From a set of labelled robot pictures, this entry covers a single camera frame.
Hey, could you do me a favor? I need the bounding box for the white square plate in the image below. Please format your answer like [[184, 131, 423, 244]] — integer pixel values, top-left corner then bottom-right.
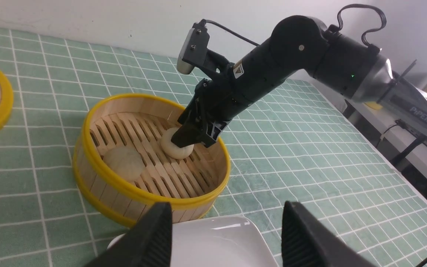
[[107, 215, 279, 267]]

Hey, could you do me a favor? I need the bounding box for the white side table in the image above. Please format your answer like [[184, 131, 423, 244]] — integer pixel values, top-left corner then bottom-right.
[[311, 81, 427, 179]]

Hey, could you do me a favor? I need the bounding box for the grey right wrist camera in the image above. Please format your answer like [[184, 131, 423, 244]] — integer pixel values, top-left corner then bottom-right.
[[176, 20, 210, 75]]

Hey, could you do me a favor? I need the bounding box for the steamed bun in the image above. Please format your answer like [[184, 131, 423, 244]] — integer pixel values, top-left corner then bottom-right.
[[160, 127, 194, 159], [102, 146, 146, 182]]

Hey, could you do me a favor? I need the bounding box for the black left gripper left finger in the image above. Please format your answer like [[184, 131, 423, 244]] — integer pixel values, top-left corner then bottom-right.
[[85, 202, 173, 267]]

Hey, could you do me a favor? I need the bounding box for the yellow bamboo steamer basket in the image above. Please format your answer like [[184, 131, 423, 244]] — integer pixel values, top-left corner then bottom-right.
[[72, 93, 231, 227]]

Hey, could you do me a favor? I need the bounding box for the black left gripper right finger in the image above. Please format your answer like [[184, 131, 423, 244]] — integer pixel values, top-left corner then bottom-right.
[[281, 201, 373, 267]]

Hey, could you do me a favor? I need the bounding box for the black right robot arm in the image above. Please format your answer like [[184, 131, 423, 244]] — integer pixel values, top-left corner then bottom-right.
[[171, 15, 427, 148]]

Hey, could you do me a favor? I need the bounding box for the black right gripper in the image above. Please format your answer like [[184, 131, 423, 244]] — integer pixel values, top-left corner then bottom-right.
[[171, 78, 251, 148]]

